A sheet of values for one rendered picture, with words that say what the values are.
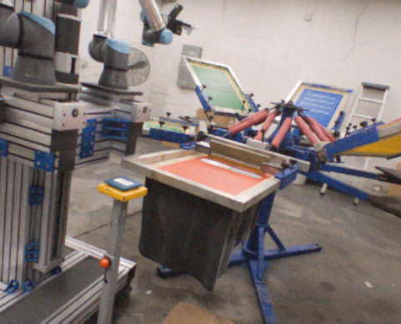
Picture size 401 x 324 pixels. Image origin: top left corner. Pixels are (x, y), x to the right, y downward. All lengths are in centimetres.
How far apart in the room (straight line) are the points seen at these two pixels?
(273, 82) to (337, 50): 110
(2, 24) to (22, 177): 71
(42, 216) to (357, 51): 512
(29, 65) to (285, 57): 513
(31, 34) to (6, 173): 71
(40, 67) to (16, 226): 81
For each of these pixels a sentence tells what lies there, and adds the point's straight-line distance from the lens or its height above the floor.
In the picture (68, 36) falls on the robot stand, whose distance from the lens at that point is 161.
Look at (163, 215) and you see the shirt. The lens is 153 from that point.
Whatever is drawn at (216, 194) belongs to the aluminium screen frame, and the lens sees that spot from 126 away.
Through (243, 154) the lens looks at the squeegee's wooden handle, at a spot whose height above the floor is 103.
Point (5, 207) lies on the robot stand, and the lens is 187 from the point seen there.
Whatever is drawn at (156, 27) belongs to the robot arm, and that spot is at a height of 159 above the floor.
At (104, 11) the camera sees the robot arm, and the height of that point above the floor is 161.
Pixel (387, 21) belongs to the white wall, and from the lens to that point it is 598.
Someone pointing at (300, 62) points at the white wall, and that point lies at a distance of 604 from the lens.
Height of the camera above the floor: 139
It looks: 14 degrees down
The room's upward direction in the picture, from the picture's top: 11 degrees clockwise
